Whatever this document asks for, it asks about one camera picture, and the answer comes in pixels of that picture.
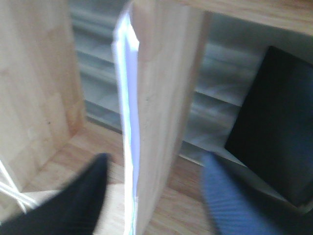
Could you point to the blue-grey right gripper right finger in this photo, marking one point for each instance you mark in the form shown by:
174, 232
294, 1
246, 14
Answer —
238, 209

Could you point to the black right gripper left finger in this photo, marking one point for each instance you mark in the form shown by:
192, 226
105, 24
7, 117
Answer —
73, 211

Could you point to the white paper stack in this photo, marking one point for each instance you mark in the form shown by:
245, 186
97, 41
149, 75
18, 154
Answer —
125, 52

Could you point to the silver laptop with black keyboard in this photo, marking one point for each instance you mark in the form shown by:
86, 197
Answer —
273, 132

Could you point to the light wooden shelf unit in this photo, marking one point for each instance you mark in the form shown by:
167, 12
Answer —
41, 100

